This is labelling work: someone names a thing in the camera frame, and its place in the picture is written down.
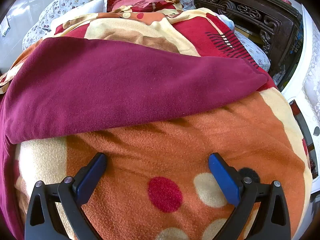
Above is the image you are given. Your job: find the dark carved wooden headboard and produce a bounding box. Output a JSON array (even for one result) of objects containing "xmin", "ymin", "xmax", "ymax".
[{"xmin": 187, "ymin": 0, "xmax": 303, "ymax": 80}]

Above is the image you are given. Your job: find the white ornate furniture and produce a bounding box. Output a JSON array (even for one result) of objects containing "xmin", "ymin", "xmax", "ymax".
[{"xmin": 280, "ymin": 5, "xmax": 320, "ymax": 205}]

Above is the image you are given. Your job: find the maroon knit sweater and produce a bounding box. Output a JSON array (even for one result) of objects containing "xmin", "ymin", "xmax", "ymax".
[{"xmin": 0, "ymin": 37, "xmax": 272, "ymax": 240}]

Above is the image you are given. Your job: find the white pillow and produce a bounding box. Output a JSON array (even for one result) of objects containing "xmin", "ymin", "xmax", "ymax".
[{"xmin": 50, "ymin": 0, "xmax": 108, "ymax": 30}]

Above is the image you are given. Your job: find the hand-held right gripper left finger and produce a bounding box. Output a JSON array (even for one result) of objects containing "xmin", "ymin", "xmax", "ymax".
[{"xmin": 24, "ymin": 152, "xmax": 108, "ymax": 240}]

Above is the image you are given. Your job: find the red ruffled pillow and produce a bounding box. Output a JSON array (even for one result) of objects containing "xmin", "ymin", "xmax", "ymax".
[{"xmin": 106, "ymin": 0, "xmax": 184, "ymax": 13}]

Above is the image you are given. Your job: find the orange red printed blanket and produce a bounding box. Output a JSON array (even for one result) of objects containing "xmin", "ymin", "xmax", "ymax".
[{"xmin": 0, "ymin": 7, "xmax": 313, "ymax": 240}]

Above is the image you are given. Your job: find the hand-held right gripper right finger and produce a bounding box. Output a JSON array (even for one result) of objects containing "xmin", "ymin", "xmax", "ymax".
[{"xmin": 208, "ymin": 153, "xmax": 292, "ymax": 240}]

